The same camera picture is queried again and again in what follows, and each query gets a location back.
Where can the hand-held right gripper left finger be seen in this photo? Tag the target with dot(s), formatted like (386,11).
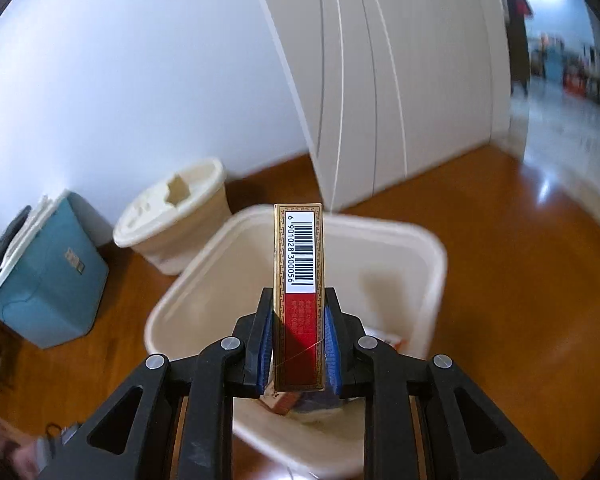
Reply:
(266,350)

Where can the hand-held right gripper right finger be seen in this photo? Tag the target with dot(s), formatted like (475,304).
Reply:
(331,355)

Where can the red gold cigarette pack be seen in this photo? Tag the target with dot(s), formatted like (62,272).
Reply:
(300,320)

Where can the beige plastic trash bin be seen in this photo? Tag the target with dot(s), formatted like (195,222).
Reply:
(390,280)

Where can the beige mop bucket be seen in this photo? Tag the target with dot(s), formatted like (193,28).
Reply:
(180,240)

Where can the blue storage box white lid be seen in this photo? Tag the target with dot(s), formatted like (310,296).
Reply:
(45,285)

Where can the white door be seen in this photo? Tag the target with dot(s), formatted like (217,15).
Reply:
(380,85)

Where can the pile of black bags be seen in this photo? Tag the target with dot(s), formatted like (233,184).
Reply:
(2,240)

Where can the red crate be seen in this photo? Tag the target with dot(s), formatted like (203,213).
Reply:
(575,85)

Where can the coat rack with clothes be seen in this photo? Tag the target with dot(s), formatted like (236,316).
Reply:
(519,30)

